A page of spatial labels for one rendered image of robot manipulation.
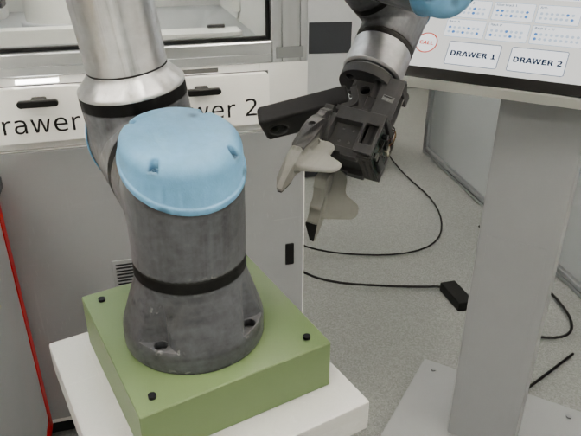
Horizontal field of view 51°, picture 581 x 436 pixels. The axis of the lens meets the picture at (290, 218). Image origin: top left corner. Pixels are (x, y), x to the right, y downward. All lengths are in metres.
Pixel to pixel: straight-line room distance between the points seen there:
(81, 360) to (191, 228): 0.28
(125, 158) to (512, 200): 0.91
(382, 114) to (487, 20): 0.51
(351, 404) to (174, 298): 0.23
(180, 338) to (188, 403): 0.06
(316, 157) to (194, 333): 0.22
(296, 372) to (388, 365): 1.27
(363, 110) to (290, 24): 0.64
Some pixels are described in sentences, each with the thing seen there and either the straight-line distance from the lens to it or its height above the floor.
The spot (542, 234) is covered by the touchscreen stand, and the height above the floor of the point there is 0.65.
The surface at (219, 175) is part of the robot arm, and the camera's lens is 0.54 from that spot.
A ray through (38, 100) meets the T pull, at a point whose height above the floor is 0.91.
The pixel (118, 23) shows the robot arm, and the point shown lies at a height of 1.14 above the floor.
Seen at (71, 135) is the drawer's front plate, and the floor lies 0.83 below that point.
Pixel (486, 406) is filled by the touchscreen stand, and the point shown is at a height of 0.17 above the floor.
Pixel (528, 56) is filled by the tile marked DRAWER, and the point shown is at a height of 1.01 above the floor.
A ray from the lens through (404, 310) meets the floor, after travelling 2.15.
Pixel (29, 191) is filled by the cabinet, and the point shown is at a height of 0.71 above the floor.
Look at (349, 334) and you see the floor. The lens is 2.02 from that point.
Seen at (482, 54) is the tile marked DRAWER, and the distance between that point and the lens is 1.16.
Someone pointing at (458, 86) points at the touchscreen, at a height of 0.95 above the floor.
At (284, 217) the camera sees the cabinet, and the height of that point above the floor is 0.57.
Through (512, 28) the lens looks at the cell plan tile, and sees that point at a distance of 1.18.
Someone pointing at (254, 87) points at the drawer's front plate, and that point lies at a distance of 1.31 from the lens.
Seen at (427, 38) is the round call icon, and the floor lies 1.02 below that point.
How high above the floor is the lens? 1.23
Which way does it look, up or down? 27 degrees down
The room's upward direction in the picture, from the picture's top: straight up
